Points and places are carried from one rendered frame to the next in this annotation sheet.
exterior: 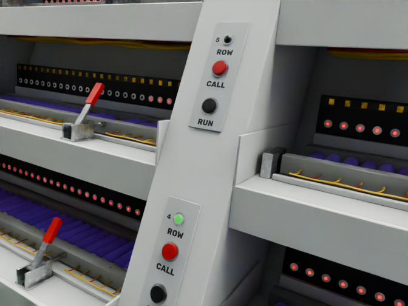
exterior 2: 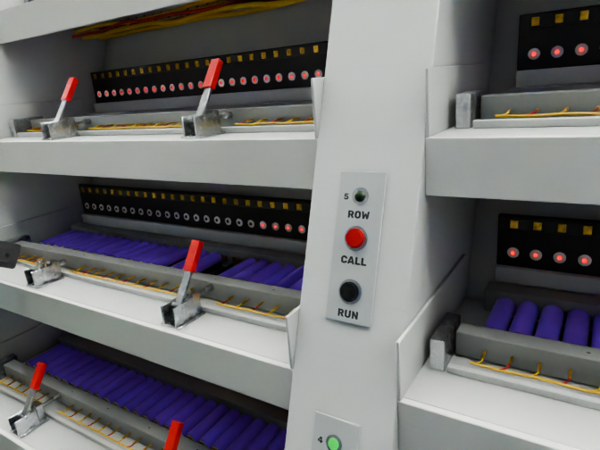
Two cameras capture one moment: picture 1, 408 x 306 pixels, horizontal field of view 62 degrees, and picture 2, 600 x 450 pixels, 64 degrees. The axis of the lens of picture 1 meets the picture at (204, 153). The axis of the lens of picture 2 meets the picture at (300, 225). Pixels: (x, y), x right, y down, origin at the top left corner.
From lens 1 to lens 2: 0.14 m
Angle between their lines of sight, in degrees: 6
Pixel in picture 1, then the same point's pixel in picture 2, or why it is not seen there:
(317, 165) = (505, 346)
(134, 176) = (266, 380)
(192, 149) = (336, 348)
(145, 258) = not seen: outside the picture
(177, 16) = (285, 156)
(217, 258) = not seen: outside the picture
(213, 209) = (376, 431)
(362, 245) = not seen: outside the picture
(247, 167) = (412, 367)
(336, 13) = (506, 157)
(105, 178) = (229, 379)
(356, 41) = (539, 194)
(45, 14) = (109, 150)
